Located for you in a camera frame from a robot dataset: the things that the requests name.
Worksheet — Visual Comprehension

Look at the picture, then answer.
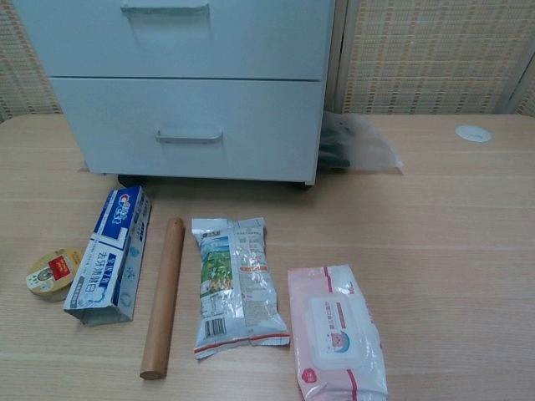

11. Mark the recessed silver drawer handle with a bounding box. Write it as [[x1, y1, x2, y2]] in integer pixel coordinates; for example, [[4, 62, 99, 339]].
[[120, 0, 211, 20]]

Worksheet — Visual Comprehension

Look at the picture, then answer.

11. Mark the round yellow tin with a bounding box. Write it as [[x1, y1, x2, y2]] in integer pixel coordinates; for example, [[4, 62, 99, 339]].
[[25, 247, 84, 302]]

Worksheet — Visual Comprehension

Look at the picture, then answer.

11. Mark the light blue drawer front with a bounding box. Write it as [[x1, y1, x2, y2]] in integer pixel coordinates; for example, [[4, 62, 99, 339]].
[[12, 0, 338, 81]]

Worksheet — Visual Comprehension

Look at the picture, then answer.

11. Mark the silver green snack bag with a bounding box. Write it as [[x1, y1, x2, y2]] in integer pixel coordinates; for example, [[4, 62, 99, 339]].
[[191, 216, 292, 360]]

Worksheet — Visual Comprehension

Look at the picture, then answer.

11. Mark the clear plastic bag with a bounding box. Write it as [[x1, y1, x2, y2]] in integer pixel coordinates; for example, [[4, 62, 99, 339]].
[[319, 110, 405, 171]]

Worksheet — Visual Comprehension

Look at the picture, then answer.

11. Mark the silver bar drawer handle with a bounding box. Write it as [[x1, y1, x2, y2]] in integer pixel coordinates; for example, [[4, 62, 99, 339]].
[[154, 128, 224, 146]]

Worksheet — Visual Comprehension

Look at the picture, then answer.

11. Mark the grey table cable grommet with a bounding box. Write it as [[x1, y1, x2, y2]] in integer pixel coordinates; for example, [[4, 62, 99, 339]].
[[454, 124, 493, 144]]

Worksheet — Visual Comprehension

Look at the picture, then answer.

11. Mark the blue white toothpaste box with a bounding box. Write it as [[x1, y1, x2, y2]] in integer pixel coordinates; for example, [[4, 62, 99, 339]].
[[62, 185, 154, 327]]

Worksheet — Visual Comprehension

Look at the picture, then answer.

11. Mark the woven folding screen panel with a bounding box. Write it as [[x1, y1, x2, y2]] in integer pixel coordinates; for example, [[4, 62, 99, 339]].
[[0, 0, 64, 123], [507, 53, 535, 116], [334, 0, 528, 116]]

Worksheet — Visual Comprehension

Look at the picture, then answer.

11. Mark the pink wet wipes pack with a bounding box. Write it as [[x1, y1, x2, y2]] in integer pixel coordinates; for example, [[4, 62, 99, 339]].
[[287, 262, 389, 401]]

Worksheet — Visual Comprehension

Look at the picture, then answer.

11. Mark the white drawer cabinet body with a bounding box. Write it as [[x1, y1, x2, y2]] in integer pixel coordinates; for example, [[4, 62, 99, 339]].
[[12, 0, 338, 187]]

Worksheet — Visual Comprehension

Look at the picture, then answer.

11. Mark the wooden rolling pin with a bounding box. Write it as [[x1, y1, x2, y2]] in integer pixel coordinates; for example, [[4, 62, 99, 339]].
[[139, 216, 186, 381]]

